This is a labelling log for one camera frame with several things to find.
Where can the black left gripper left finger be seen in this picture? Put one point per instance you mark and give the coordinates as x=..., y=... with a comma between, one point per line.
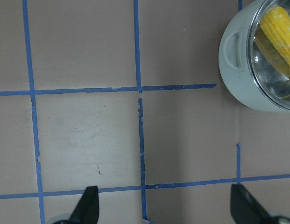
x=87, y=209

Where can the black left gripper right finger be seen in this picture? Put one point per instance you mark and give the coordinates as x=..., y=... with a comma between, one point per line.
x=245, y=209

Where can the yellow corn cob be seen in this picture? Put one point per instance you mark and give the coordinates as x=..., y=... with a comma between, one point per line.
x=275, y=24

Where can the glass pot lid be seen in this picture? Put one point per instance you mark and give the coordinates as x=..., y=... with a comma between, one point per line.
x=269, y=69

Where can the pale green cooking pot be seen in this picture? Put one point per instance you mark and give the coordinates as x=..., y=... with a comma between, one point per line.
x=234, y=63

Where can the brown paper table mat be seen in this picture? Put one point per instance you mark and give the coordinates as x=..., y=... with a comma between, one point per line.
x=126, y=95

